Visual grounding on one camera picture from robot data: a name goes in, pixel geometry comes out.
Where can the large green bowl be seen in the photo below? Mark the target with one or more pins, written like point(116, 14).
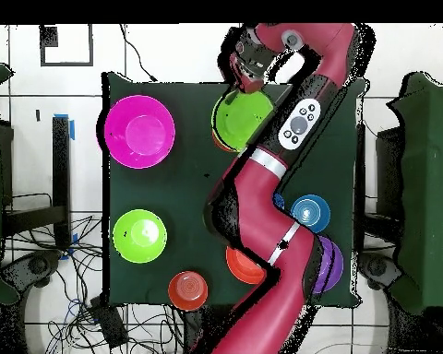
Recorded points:
point(240, 120)
point(139, 236)

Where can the small translucent orange bowl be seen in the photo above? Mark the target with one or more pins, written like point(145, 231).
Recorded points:
point(188, 291)
point(221, 144)

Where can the small dark blue bowl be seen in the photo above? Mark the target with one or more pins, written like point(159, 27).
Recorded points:
point(279, 201)

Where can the large orange bowl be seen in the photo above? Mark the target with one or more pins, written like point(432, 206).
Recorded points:
point(241, 269)

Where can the purple bowl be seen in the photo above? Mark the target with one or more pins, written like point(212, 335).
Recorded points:
point(332, 265)

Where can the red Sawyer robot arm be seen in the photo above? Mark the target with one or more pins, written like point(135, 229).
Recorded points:
point(258, 206)

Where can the large pink bowl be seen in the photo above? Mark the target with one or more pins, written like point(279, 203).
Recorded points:
point(140, 132)

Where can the dark green table cloth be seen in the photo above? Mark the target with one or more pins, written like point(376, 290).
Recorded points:
point(177, 191)

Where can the light blue translucent bowl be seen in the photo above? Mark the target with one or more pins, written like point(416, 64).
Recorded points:
point(312, 214)

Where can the blue tape strip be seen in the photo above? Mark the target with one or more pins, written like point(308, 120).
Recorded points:
point(72, 129)

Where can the black office chair base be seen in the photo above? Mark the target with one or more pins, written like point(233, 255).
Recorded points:
point(376, 267)
point(37, 265)

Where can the black floor box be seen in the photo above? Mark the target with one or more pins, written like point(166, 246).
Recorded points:
point(109, 320)

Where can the black floor frame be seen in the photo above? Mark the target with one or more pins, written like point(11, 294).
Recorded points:
point(48, 37)

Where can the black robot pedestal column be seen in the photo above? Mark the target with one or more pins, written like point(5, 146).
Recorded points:
point(206, 328)

